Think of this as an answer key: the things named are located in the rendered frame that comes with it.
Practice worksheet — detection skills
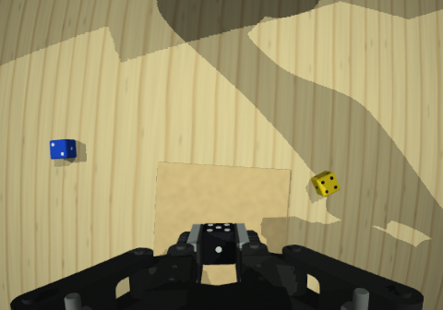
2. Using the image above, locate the yellow die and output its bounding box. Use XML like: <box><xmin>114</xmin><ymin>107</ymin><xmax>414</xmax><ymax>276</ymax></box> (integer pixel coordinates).
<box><xmin>311</xmin><ymin>171</ymin><xmax>341</xmax><ymax>197</ymax></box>

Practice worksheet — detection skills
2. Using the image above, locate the black die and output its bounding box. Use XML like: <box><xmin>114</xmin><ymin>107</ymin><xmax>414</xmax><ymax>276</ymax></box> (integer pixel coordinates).
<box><xmin>202</xmin><ymin>223</ymin><xmax>235</xmax><ymax>265</ymax></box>

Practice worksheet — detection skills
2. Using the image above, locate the blue die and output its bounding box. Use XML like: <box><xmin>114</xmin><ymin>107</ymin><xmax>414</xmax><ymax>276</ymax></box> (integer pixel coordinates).
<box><xmin>50</xmin><ymin>139</ymin><xmax>77</xmax><ymax>160</ymax></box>

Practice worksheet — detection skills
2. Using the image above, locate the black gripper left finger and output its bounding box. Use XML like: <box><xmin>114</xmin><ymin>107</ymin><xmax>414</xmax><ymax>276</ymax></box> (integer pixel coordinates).
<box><xmin>10</xmin><ymin>224</ymin><xmax>204</xmax><ymax>310</ymax></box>

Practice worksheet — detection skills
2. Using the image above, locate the tan flat mat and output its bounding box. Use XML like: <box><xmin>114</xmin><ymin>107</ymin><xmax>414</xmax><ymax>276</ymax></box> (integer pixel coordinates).
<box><xmin>154</xmin><ymin>161</ymin><xmax>290</xmax><ymax>285</ymax></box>

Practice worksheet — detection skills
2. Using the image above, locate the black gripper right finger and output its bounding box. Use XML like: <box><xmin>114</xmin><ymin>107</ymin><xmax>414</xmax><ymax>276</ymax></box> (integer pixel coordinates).
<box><xmin>233</xmin><ymin>223</ymin><xmax>424</xmax><ymax>310</ymax></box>

